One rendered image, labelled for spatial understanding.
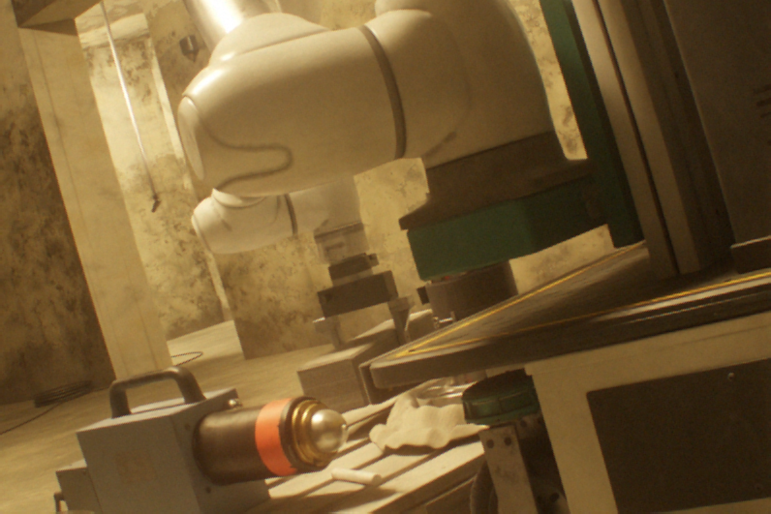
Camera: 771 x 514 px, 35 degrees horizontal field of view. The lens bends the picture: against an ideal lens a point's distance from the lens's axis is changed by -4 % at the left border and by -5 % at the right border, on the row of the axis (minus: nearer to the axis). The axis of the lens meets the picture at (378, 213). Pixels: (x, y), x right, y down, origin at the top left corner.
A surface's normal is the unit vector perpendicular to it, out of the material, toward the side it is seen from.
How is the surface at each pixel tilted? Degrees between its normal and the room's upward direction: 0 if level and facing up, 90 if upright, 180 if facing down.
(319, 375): 90
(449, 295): 90
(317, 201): 96
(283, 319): 90
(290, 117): 99
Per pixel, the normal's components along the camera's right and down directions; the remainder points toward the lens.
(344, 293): -0.33, 0.10
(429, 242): -0.60, 0.18
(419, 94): 0.17, 0.15
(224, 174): -0.16, 0.76
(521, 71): 0.59, -0.17
